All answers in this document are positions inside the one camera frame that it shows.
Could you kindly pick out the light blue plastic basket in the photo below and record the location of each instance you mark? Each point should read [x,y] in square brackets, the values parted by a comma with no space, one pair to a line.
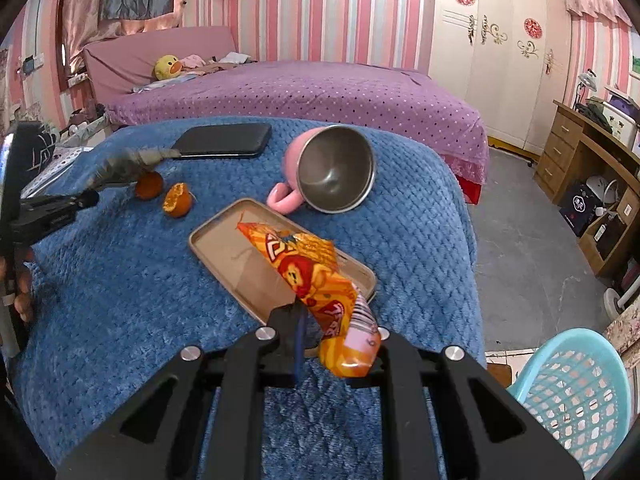
[550,347]

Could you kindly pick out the whole orange tangerine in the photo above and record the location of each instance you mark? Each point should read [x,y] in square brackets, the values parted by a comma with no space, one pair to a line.
[149,186]

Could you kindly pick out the pink curtain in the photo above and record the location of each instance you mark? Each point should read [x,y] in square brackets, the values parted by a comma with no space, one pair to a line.
[80,10]

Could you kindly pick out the pile of clothes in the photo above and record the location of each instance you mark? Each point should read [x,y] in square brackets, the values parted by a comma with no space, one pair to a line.
[230,59]

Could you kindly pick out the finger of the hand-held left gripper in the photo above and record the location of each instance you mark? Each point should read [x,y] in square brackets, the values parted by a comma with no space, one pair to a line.
[55,210]

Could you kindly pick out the orange snack packet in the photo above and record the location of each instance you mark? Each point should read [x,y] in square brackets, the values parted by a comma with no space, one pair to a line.
[310,275]

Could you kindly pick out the framed couple picture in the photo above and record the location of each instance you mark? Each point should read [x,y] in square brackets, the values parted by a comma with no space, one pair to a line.
[636,60]

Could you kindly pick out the dark green cloth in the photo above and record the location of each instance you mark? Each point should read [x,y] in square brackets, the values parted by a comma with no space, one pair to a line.
[595,115]

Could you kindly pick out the pink steel-lined mug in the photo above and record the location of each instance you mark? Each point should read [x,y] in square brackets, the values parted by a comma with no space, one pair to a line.
[295,160]

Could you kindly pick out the navy paper bag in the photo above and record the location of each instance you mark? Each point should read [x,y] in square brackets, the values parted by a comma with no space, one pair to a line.
[580,207]

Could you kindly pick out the blue fleece blanket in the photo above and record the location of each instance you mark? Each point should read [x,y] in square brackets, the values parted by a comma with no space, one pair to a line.
[125,310]

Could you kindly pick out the cream wardrobe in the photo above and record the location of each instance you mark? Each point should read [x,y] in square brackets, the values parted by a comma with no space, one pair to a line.
[500,85]

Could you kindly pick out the black smartphone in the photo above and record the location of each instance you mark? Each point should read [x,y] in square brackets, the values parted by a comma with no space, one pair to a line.
[225,140]

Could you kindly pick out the yellow duck plush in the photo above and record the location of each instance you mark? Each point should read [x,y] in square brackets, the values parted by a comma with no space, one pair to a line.
[167,67]

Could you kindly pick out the person's left hand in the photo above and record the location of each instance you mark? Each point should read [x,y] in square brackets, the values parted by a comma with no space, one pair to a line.
[24,285]

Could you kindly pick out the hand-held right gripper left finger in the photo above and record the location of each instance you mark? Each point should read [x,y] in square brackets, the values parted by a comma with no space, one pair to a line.
[298,345]

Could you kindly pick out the pink cloth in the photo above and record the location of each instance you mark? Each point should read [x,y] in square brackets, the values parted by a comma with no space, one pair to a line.
[192,62]

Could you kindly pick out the desk lamp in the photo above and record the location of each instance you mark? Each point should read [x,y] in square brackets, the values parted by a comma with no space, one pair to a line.
[586,80]

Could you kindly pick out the wall socket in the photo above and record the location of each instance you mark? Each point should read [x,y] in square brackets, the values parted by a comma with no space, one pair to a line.
[30,63]

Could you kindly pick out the white box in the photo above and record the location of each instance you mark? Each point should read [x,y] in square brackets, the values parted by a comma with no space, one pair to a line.
[622,122]

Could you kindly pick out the tan phone case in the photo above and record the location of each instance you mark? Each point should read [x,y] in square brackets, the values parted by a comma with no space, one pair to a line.
[225,245]

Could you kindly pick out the brown nylon stocking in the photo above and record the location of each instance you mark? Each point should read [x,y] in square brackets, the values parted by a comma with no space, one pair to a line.
[125,165]

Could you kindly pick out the purple dotted bed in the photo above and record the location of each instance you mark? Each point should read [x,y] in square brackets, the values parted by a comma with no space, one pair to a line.
[350,95]

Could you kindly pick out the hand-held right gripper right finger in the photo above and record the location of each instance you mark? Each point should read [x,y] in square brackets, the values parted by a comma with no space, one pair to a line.
[400,360]

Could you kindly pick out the wooden desk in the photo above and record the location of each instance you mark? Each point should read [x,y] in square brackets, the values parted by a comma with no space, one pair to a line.
[555,155]

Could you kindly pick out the pink covered headboard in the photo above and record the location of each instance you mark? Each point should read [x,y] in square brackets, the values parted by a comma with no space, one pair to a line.
[125,60]

